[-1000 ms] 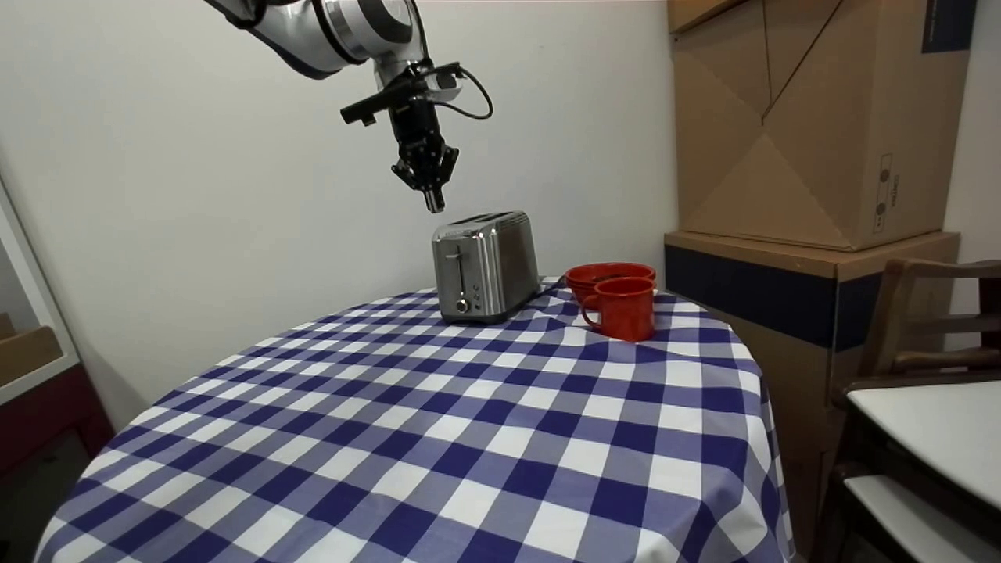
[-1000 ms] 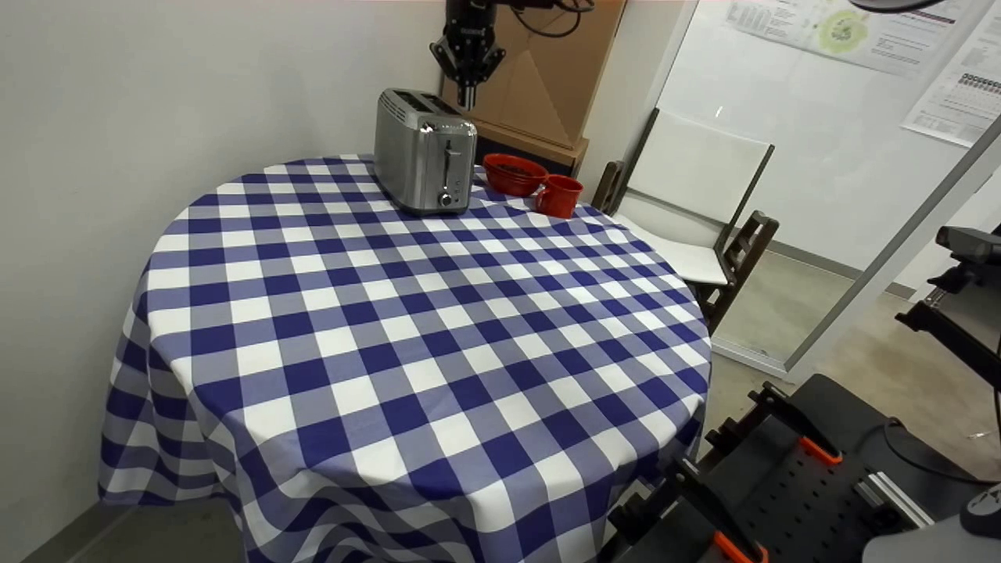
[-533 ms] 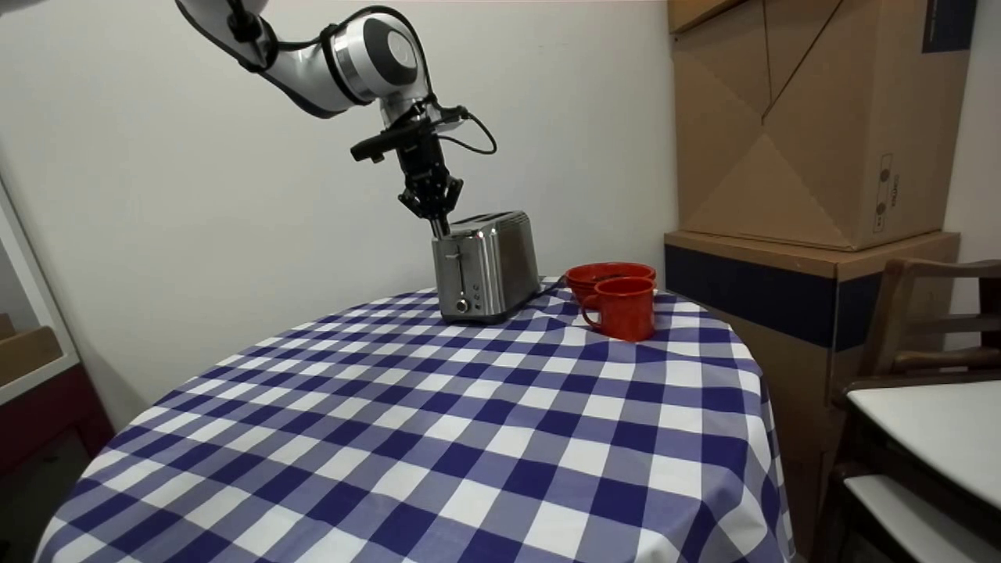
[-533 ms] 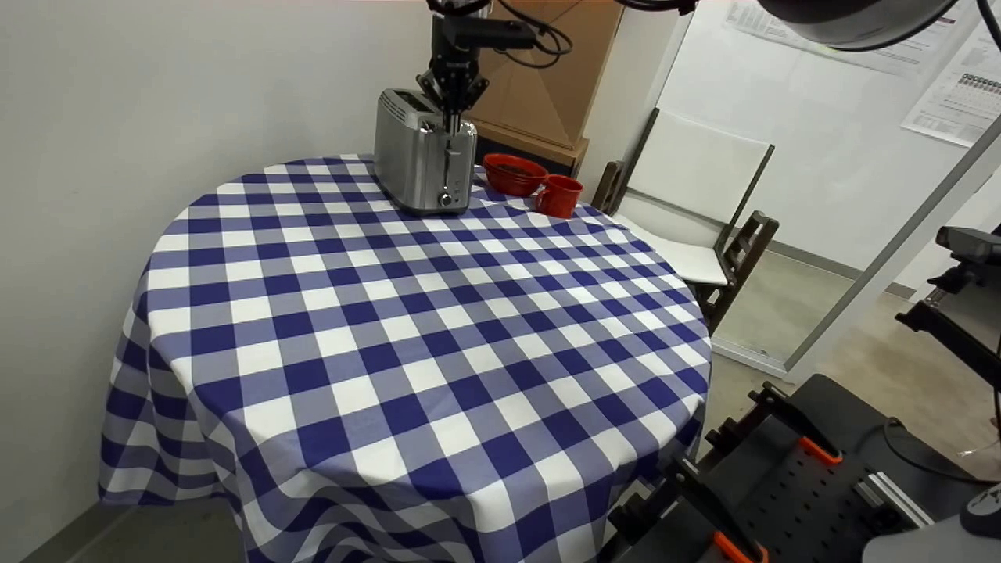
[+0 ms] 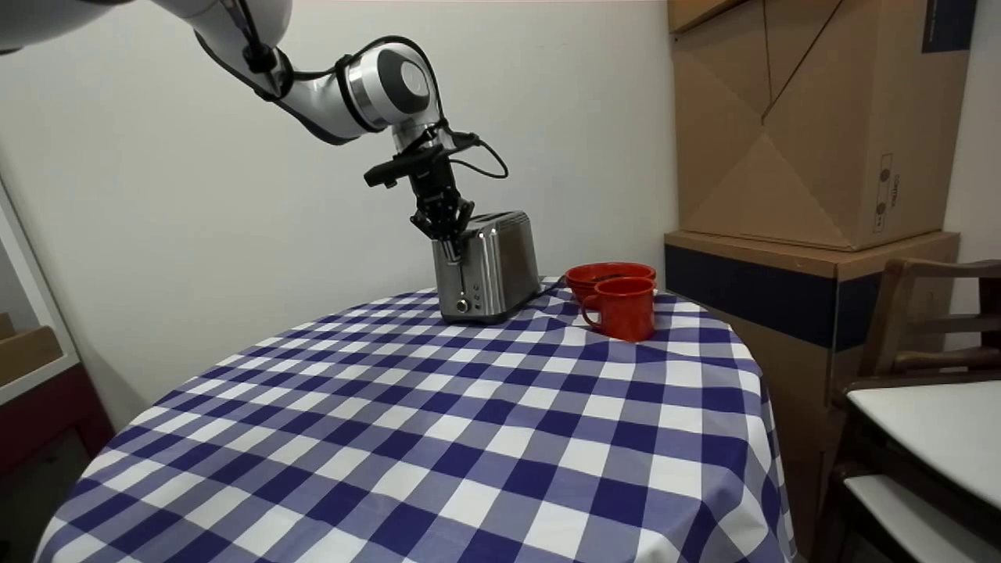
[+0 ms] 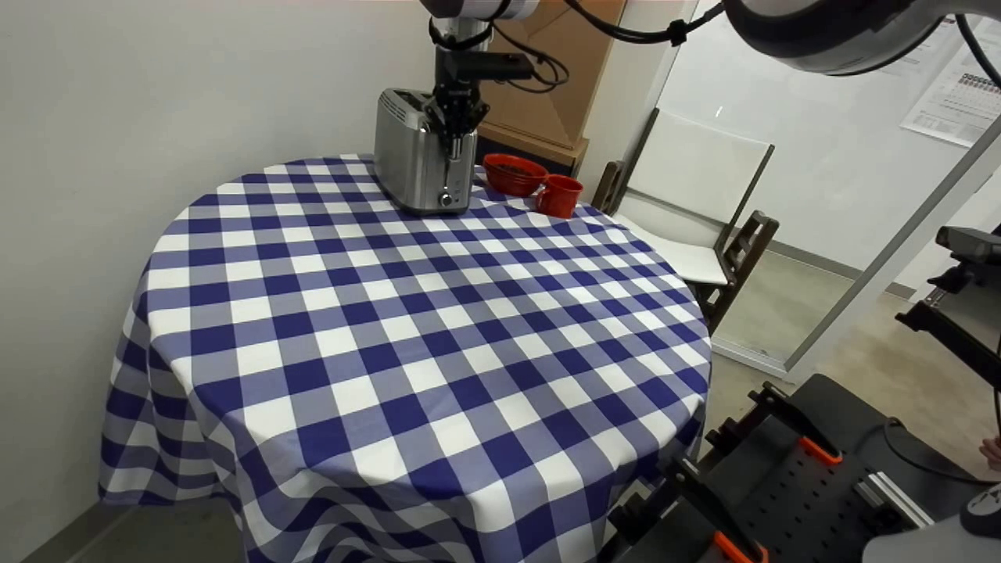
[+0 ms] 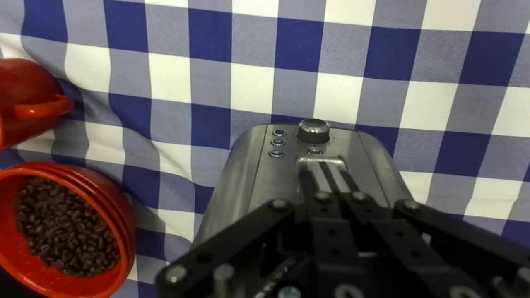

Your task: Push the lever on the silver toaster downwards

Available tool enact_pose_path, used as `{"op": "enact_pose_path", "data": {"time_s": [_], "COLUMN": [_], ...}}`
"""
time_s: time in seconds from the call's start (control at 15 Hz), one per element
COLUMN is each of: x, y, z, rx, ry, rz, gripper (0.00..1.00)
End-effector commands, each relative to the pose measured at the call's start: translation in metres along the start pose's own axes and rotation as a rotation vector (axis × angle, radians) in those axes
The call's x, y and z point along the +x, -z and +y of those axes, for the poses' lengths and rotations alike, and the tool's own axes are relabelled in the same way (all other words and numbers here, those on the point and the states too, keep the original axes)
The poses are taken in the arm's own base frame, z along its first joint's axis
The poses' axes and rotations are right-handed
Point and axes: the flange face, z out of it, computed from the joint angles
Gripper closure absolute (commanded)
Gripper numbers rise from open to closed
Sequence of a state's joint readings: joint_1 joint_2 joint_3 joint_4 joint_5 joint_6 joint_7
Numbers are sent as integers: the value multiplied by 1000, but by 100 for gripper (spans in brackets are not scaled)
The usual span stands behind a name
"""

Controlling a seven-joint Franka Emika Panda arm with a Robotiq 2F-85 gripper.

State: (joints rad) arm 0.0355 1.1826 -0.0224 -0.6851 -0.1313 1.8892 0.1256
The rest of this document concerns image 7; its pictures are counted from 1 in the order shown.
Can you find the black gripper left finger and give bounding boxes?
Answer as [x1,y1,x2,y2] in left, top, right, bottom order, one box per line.
[155,165,357,298]

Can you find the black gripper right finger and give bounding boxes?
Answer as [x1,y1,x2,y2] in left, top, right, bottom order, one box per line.
[322,165,530,298]

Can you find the silver toaster lever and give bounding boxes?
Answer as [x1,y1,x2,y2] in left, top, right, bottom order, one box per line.
[294,156,347,175]

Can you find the round toaster knob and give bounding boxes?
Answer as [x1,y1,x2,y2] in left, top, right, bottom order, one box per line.
[296,118,332,146]

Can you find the blue white checkered tablecloth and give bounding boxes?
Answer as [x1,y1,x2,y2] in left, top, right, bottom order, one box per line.
[0,0,530,298]

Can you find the red cup holding beans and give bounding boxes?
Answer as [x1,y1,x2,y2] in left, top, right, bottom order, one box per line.
[0,161,137,298]

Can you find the brown coffee beans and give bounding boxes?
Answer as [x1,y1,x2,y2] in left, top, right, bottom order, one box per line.
[12,178,122,279]

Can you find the red mug with handle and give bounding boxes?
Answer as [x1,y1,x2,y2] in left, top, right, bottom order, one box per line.
[0,57,75,153]

